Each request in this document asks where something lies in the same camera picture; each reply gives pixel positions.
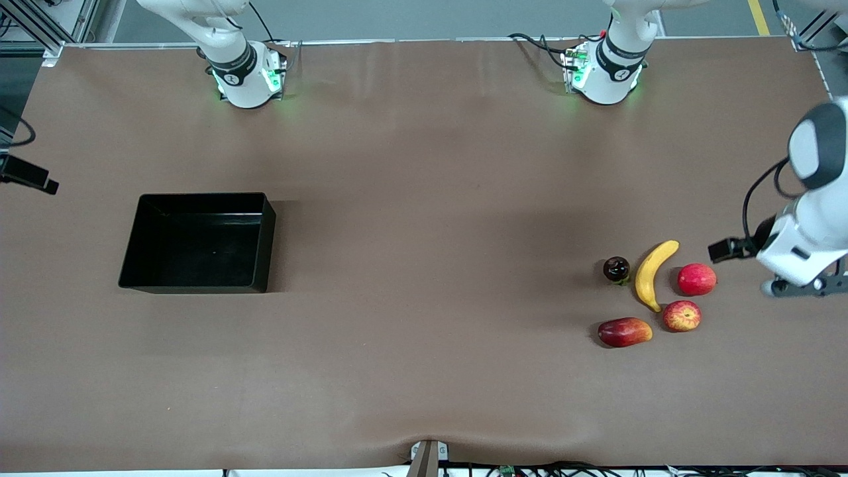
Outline black plastic box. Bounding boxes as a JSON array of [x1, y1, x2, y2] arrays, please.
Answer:
[[118, 193, 277, 294]]

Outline metal table edge bracket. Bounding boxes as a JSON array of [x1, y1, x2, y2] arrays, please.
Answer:
[[407, 439, 450, 477]]

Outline metal table edge rail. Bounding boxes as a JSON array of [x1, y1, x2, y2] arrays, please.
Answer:
[[63, 36, 796, 48]]

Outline dark purple mangosteen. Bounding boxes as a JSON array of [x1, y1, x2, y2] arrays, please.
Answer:
[[603, 256, 631, 286]]

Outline red yellow striped apple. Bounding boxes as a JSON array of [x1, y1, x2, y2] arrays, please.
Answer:
[[662, 300, 702, 333]]

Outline aluminium frame struts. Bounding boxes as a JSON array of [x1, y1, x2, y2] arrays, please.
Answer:
[[0, 0, 100, 64]]

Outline black left arm base cables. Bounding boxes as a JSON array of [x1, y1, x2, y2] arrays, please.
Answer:
[[509, 30, 600, 70]]

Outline yellow banana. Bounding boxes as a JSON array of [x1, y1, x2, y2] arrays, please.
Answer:
[[635, 240, 680, 313]]

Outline black right arm base cable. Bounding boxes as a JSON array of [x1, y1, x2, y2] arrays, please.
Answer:
[[248, 0, 292, 47]]

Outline aluminium frame corner post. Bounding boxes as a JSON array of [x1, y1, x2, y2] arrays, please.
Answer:
[[772, 0, 848, 52]]

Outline plain red round fruit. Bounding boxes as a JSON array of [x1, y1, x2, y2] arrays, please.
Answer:
[[677, 263, 717, 297]]

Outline red mango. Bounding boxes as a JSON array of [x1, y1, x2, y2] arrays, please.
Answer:
[[598, 317, 653, 348]]

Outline brown table mat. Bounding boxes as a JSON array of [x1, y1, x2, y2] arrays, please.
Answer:
[[0, 36, 848, 472]]

